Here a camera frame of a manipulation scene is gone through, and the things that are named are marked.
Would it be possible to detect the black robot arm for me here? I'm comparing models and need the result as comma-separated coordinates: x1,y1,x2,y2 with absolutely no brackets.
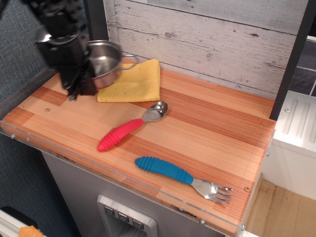
0,0,97,100

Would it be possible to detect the dark left shelf post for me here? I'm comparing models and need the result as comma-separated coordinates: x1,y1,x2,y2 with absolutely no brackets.
83,0,109,40

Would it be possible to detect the yellow folded rag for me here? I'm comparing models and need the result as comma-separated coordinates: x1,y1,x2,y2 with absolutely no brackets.
97,59,160,103

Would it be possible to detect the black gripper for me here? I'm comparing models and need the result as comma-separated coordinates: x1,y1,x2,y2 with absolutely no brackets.
36,34,97,101

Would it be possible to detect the silver toy fridge cabinet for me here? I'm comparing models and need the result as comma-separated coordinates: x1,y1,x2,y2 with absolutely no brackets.
43,153,222,237

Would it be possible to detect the orange object bottom left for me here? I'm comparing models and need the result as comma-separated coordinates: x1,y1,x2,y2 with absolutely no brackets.
18,226,44,237

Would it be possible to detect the dark shelf post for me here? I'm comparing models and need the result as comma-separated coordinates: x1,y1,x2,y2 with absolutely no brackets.
269,0,316,121
83,0,109,40

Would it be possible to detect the grey ice dispenser panel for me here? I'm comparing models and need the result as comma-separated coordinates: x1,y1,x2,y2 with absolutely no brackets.
97,195,158,237

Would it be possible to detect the dark right shelf post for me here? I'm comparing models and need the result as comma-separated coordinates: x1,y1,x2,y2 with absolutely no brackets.
269,0,316,121

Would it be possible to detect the white toy sink unit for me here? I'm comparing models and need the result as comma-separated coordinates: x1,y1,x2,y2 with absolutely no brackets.
261,91,316,199

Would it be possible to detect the red handled spoon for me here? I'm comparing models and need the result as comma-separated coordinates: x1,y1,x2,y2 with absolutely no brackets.
97,101,168,152

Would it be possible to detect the silver steel pan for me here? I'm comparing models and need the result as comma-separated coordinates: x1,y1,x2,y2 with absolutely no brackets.
87,40,139,90

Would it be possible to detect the blue handled fork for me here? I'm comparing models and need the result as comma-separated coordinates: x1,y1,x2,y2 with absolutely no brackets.
135,157,233,203

